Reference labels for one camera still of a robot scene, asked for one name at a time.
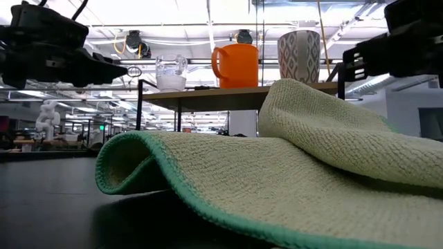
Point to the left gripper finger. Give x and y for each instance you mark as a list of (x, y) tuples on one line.
[(97, 72)]

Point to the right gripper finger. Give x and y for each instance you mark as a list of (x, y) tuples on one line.
[(349, 65)]

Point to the grey patterned ceramic mug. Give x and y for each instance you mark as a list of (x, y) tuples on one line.
[(287, 52)]

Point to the clear plastic container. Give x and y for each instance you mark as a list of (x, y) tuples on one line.
[(171, 77)]

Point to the orange plastic mug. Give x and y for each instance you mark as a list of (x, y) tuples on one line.
[(239, 65)]

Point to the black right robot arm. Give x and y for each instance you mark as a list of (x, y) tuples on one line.
[(415, 15)]

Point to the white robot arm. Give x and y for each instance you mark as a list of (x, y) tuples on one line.
[(47, 119)]

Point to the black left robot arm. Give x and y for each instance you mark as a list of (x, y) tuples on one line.
[(48, 27)]

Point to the green microfibre cloth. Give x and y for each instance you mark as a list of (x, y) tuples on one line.
[(277, 173)]

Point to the silver ventilation duct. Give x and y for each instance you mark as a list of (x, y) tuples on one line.
[(373, 84)]

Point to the wooden shelf with black frame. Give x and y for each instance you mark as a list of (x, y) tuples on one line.
[(207, 98)]

